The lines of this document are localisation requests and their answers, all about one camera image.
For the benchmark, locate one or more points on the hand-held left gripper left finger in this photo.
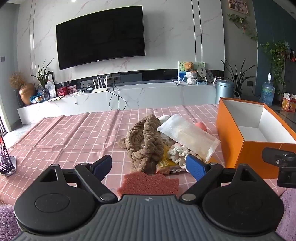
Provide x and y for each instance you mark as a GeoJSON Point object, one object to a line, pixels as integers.
{"type": "Point", "coordinates": [101, 165]}

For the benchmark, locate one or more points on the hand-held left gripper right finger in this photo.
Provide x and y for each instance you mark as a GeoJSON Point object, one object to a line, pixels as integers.
{"type": "Point", "coordinates": [195, 168]}

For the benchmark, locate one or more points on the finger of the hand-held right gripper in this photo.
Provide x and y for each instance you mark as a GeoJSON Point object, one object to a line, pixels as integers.
{"type": "Point", "coordinates": [269, 156]}

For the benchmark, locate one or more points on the orange cardboard box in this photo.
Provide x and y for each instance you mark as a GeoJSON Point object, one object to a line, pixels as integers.
{"type": "Point", "coordinates": [252, 155]}

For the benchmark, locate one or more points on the pink white crochet cloth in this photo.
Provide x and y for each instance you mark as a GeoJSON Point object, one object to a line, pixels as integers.
{"type": "Point", "coordinates": [179, 155]}

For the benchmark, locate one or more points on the yellow snack packet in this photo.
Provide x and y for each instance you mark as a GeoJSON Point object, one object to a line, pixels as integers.
{"type": "Point", "coordinates": [167, 165]}

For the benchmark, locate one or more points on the clear plastic pouch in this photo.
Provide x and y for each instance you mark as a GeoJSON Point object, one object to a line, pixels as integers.
{"type": "Point", "coordinates": [189, 136]}

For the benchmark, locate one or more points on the peach round sponge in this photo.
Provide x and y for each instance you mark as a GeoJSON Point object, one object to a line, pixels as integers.
{"type": "Point", "coordinates": [200, 127]}

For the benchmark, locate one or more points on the pink checkered tablecloth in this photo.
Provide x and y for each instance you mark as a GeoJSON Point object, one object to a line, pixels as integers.
{"type": "Point", "coordinates": [69, 134]}

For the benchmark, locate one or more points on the red sponge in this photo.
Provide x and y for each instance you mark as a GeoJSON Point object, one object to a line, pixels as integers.
{"type": "Point", "coordinates": [148, 185]}

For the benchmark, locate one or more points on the brown plush headband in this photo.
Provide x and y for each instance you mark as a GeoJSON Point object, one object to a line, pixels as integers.
{"type": "Point", "coordinates": [145, 139]}

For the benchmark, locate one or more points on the red yellow gift carton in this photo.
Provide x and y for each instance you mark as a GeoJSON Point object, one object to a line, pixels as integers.
{"type": "Point", "coordinates": [289, 103]}

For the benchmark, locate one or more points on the blue water jug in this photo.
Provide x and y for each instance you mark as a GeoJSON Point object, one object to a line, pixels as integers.
{"type": "Point", "coordinates": [267, 92]}

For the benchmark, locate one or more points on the small black box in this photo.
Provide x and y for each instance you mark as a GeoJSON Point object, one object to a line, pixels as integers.
{"type": "Point", "coordinates": [88, 90]}

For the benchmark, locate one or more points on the white router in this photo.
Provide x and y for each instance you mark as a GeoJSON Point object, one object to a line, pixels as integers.
{"type": "Point", "coordinates": [100, 89]}

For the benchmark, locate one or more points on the grey metal trash can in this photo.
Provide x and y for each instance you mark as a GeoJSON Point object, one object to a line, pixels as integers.
{"type": "Point", "coordinates": [224, 91]}

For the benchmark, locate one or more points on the yellow envelope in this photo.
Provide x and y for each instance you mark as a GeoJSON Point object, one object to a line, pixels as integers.
{"type": "Point", "coordinates": [55, 98]}

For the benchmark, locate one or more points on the red gift box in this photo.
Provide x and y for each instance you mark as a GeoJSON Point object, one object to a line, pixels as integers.
{"type": "Point", "coordinates": [71, 89]}
{"type": "Point", "coordinates": [61, 91]}

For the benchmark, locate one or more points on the grey side cabinet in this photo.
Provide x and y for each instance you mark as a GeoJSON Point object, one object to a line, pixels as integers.
{"type": "Point", "coordinates": [291, 76]}

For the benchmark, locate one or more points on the long-leaf potted plant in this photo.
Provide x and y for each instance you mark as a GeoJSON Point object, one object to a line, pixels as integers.
{"type": "Point", "coordinates": [239, 78]}

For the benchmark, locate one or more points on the white marble television cabinet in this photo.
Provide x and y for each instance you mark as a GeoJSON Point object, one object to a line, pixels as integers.
{"type": "Point", "coordinates": [150, 95]}

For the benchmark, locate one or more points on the flat grey tablet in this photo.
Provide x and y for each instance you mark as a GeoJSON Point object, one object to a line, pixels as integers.
{"type": "Point", "coordinates": [180, 82]}

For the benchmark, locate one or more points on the green plant in glass vase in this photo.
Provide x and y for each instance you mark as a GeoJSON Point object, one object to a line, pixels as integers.
{"type": "Point", "coordinates": [45, 92]}

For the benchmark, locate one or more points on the green blue painting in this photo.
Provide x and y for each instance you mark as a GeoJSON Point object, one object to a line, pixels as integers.
{"type": "Point", "coordinates": [181, 75]}

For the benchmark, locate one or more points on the silver display plate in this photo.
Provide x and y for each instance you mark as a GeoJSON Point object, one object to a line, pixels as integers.
{"type": "Point", "coordinates": [209, 75]}

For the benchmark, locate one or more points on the round white hand fan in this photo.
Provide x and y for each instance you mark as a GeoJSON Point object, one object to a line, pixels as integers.
{"type": "Point", "coordinates": [201, 71]}

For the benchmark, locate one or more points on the climbing green plant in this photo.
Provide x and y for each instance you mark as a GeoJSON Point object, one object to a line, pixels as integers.
{"type": "Point", "coordinates": [276, 58]}

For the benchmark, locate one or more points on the brown teddy bear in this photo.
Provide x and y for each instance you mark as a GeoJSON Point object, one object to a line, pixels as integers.
{"type": "Point", "coordinates": [189, 66]}

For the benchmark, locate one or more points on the gold vase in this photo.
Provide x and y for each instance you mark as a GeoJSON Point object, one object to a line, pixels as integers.
{"type": "Point", "coordinates": [26, 93]}

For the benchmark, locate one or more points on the purple rug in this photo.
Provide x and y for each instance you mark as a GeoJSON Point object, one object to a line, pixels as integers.
{"type": "Point", "coordinates": [9, 220]}

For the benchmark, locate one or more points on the dried flower bunch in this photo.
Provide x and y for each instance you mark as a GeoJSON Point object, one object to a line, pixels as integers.
{"type": "Point", "coordinates": [15, 80]}

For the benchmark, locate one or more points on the hanging vine plant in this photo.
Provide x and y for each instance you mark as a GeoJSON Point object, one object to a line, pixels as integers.
{"type": "Point", "coordinates": [242, 24]}

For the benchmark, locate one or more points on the black wall television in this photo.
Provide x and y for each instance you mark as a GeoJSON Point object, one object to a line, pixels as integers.
{"type": "Point", "coordinates": [99, 37]}

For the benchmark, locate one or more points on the framed wall picture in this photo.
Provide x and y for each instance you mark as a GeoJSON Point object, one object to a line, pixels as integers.
{"type": "Point", "coordinates": [239, 6]}

